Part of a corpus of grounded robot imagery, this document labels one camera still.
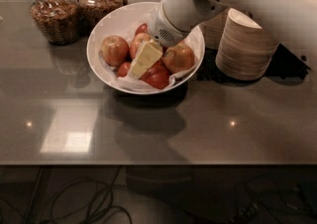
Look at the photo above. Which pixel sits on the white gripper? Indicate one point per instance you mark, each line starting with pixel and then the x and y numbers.
pixel 163 29

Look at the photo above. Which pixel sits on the red-yellow apple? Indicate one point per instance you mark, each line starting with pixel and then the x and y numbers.
pixel 135 43

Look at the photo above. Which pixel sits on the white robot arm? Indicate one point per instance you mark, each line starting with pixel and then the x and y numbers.
pixel 292 22

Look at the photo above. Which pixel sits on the front red apple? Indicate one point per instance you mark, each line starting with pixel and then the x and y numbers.
pixel 157 76

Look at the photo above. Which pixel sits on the back dark red apple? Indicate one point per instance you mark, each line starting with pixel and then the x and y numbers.
pixel 142 29

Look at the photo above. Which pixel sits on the small front-left red apple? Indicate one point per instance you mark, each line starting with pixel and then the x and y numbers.
pixel 123 69

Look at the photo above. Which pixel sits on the left yellow-red apple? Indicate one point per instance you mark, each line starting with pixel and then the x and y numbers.
pixel 114 50

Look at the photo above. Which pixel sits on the right yellow-green apple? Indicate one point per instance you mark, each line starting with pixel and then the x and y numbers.
pixel 179 58

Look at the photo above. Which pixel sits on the white ceramic bowl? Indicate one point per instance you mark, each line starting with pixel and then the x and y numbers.
pixel 124 23

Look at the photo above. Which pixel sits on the white paper liner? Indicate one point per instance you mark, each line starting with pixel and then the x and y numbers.
pixel 132 84

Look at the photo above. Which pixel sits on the rear stack of paper bowls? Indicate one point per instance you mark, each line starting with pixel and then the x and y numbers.
pixel 212 30

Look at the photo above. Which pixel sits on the stack of paper bowls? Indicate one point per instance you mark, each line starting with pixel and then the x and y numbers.
pixel 245 49
pixel 212 30

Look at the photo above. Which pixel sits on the middle glass cereal jar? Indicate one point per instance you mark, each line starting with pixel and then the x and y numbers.
pixel 99 0

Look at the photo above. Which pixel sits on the glass cereal jar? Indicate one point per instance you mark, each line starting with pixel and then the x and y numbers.
pixel 58 20
pixel 99 0

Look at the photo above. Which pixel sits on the left glass cereal jar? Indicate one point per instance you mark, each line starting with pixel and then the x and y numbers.
pixel 58 20

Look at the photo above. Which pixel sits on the front stack of paper bowls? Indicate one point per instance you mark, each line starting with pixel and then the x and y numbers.
pixel 245 49

